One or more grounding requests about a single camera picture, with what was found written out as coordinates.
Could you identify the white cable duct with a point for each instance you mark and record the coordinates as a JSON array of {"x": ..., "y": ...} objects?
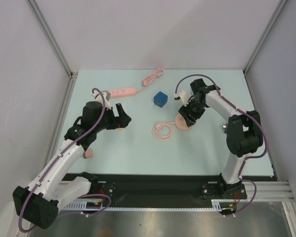
[{"x": 84, "y": 205}]

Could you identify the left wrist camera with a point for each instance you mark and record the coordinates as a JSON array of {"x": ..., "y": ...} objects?
[{"x": 103, "y": 97}]

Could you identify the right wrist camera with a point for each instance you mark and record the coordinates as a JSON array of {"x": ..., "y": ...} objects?
[{"x": 183, "y": 96}]

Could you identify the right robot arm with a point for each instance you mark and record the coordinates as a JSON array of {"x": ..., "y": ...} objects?
[{"x": 244, "y": 133}]

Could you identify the blue cube socket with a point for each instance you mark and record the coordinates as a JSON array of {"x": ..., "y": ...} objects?
[{"x": 160, "y": 99}]

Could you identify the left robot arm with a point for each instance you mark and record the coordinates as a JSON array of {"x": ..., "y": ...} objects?
[{"x": 41, "y": 200}]

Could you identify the pink round power strip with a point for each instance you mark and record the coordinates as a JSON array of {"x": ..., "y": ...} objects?
[{"x": 164, "y": 131}]

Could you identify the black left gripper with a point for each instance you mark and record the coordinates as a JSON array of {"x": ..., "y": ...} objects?
[{"x": 121, "y": 121}]

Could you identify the beige cube socket adapter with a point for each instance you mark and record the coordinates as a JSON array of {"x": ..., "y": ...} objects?
[{"x": 190, "y": 122}]

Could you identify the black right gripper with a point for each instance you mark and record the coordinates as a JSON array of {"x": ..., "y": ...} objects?
[{"x": 192, "y": 112}]

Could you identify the dark green cube socket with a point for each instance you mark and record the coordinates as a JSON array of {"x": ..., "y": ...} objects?
[{"x": 224, "y": 128}]

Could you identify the aluminium frame rail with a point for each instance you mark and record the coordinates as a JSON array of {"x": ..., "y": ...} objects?
[{"x": 266, "y": 192}]

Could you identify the pink cube adapter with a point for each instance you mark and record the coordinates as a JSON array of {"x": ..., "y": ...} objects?
[{"x": 88, "y": 154}]

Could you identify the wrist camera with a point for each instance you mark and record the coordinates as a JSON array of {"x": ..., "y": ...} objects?
[
  {"x": 183, "y": 96},
  {"x": 103, "y": 97}
]

